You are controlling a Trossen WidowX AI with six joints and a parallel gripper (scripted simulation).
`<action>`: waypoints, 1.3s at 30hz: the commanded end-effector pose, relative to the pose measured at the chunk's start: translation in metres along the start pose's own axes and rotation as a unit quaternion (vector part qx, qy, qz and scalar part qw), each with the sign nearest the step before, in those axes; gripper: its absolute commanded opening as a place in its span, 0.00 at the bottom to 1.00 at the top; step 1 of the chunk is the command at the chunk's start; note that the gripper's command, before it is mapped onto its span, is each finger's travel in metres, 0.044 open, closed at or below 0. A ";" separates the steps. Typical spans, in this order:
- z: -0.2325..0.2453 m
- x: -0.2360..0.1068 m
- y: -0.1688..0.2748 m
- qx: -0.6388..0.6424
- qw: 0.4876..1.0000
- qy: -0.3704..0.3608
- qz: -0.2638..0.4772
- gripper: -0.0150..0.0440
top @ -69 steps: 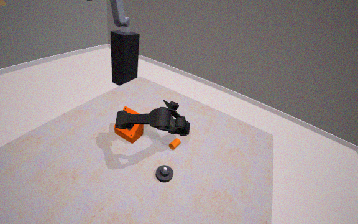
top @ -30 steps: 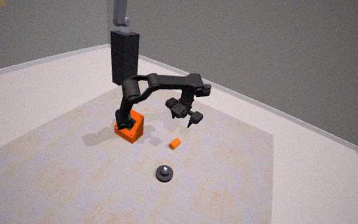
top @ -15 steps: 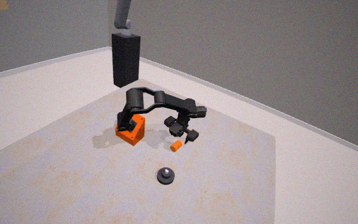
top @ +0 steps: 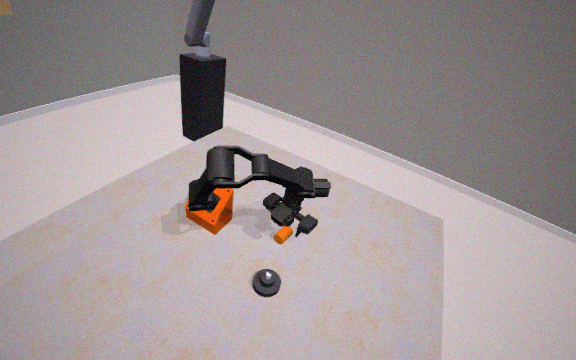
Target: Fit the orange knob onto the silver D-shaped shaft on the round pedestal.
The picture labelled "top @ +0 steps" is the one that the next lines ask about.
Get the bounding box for orange knob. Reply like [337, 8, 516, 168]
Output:
[274, 226, 293, 244]

